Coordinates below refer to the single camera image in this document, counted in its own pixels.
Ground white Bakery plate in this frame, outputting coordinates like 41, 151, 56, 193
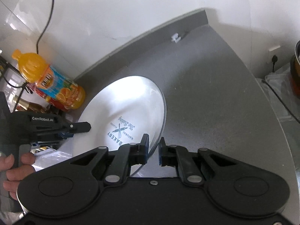
72, 75, 167, 177

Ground person's left hand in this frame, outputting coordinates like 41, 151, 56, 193
1, 152, 36, 200

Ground dark glass bottle gold foil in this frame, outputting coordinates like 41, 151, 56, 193
17, 98, 51, 113

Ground lower red soda can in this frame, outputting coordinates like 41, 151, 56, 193
27, 83, 69, 112

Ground orange juice bottle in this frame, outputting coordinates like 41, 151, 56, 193
12, 49, 86, 110

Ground small white plastic clip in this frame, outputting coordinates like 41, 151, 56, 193
171, 33, 182, 43

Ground brown pot with packets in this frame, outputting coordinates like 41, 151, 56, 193
290, 41, 300, 88

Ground black cable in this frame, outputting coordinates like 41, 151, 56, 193
0, 0, 55, 89

